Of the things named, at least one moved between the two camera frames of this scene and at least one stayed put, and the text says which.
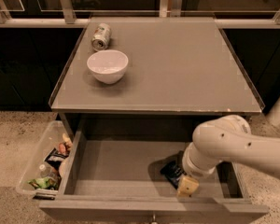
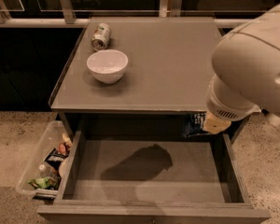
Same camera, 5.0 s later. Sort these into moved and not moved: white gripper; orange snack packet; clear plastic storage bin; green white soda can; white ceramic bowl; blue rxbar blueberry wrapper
Moved: blue rxbar blueberry wrapper; white gripper
Not moved: orange snack packet; green white soda can; clear plastic storage bin; white ceramic bowl
